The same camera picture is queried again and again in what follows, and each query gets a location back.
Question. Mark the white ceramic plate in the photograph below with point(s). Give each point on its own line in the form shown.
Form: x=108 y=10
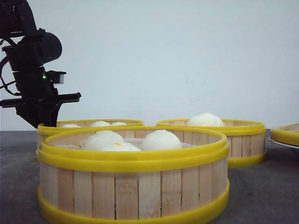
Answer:
x=283 y=144

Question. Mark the white steamed bun front left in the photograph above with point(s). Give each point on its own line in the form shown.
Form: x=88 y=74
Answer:
x=102 y=139

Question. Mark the white steamed bun front right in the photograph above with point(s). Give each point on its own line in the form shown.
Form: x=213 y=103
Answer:
x=160 y=140

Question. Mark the white bun in right basket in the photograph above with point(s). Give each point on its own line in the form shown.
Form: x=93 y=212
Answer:
x=205 y=119

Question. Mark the white bun back right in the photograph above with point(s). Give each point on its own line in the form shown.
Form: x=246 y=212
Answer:
x=118 y=123

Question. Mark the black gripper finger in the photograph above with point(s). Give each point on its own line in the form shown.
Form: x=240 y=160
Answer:
x=39 y=114

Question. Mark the yellow rimmed bamboo steamer lid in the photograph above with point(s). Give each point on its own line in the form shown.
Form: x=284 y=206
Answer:
x=288 y=134

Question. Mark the white bun with yellow dot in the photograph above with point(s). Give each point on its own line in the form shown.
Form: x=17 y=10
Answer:
x=120 y=147

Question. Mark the white steamed bun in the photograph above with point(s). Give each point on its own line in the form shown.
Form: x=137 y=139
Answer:
x=160 y=140
x=102 y=139

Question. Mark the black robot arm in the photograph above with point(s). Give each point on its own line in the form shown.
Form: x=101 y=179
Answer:
x=28 y=45

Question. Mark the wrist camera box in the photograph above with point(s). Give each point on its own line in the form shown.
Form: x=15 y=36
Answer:
x=56 y=77

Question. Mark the bamboo steamer basket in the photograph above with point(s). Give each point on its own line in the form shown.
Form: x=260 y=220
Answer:
x=175 y=186
x=46 y=131
x=246 y=141

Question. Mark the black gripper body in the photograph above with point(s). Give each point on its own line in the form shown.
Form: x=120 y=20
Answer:
x=36 y=89

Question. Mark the white bun back left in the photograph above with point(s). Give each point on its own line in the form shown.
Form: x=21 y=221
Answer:
x=70 y=126

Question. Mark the white bun back middle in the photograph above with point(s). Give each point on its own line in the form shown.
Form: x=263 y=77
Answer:
x=99 y=124

